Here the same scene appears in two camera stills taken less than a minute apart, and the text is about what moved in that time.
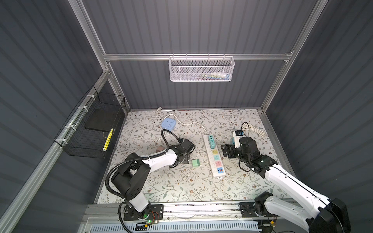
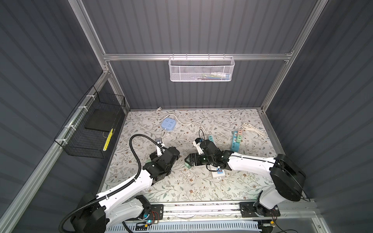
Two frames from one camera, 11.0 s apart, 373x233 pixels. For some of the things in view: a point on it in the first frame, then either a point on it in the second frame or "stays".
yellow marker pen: x=108 y=140 stays
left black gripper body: x=186 y=159 -> x=154 y=158
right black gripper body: x=233 y=152 -> x=200 y=159
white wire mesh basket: x=201 y=69 stays
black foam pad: x=102 y=120 stays
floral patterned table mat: x=233 y=150 stays
